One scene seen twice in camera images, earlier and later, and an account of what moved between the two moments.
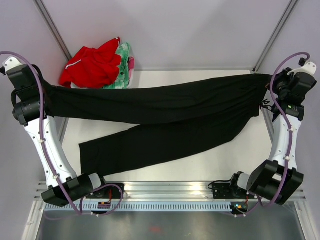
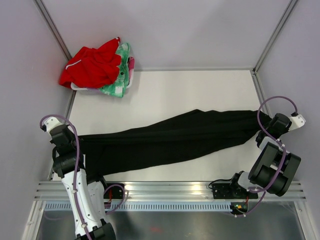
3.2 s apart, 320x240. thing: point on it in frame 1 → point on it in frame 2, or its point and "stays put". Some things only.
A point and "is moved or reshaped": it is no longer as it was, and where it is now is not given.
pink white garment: (131, 62) stays put
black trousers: (181, 117) is moved or reshaped
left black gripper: (41, 79) → (80, 141)
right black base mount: (230, 190) stays put
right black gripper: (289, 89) → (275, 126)
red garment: (96, 68) stays put
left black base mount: (108, 192) stays put
